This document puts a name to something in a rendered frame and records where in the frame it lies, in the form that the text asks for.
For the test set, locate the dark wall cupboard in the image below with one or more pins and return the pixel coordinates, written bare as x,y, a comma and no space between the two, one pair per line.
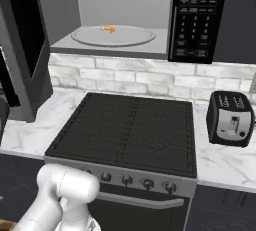
236,18

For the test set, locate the black gas hob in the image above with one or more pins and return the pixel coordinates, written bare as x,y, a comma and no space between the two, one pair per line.
130,131

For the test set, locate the black and silver toaster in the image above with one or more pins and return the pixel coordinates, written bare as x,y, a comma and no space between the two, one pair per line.
230,120

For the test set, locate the grey microwave turntable plate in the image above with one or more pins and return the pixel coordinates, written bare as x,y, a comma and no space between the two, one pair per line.
113,36

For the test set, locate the dark round hob knob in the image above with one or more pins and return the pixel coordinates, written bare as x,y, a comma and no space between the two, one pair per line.
170,187
106,176
127,180
148,184

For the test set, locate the orange shrimp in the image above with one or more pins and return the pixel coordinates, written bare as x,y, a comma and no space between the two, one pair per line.
108,29

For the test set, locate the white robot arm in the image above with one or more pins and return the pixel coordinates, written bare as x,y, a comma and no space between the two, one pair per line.
63,188

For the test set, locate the dark base cupboard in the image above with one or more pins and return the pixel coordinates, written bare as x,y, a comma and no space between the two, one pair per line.
220,211
16,188

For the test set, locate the black microwave oven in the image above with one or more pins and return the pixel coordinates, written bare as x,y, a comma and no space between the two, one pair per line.
196,18

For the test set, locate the open black microwave door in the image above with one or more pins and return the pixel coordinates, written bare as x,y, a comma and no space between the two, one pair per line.
25,41

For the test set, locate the oven door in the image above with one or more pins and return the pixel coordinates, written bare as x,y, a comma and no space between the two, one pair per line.
140,213

